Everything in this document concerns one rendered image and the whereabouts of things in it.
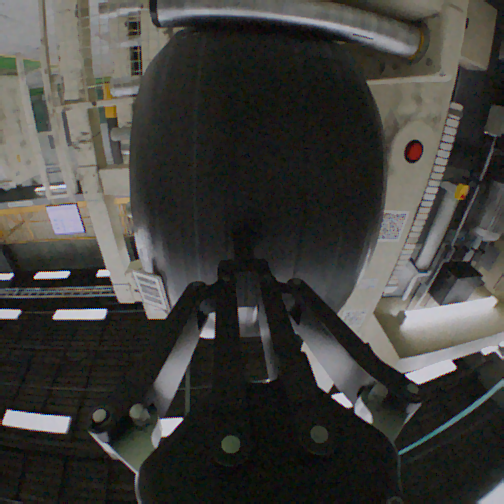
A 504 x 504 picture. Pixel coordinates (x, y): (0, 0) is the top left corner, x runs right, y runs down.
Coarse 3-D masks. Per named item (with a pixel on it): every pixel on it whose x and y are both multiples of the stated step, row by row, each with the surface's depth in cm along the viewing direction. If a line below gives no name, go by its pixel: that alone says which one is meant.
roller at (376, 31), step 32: (160, 0) 19; (192, 0) 19; (224, 0) 19; (256, 0) 20; (288, 0) 20; (320, 0) 20; (320, 32) 23; (352, 32) 22; (384, 32) 22; (416, 32) 22
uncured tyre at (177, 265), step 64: (192, 64) 19; (256, 64) 20; (320, 64) 21; (192, 128) 19; (256, 128) 20; (320, 128) 20; (192, 192) 20; (256, 192) 21; (320, 192) 21; (384, 192) 25; (192, 256) 22; (256, 256) 23; (320, 256) 23; (256, 320) 29
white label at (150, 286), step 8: (136, 272) 24; (144, 272) 24; (136, 280) 25; (144, 280) 25; (152, 280) 24; (160, 280) 24; (144, 288) 26; (152, 288) 25; (160, 288) 25; (144, 296) 27; (152, 296) 26; (160, 296) 26; (152, 304) 28; (160, 304) 27; (168, 304) 27
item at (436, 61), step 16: (432, 16) 19; (448, 16) 18; (432, 32) 21; (448, 32) 19; (352, 48) 40; (368, 48) 34; (432, 48) 21; (448, 48) 20; (368, 64) 35; (384, 64) 31; (400, 64) 28; (416, 64) 25; (432, 64) 22; (448, 64) 21; (368, 80) 36; (384, 80) 33; (400, 80) 30; (416, 80) 27; (432, 80) 24; (448, 80) 22
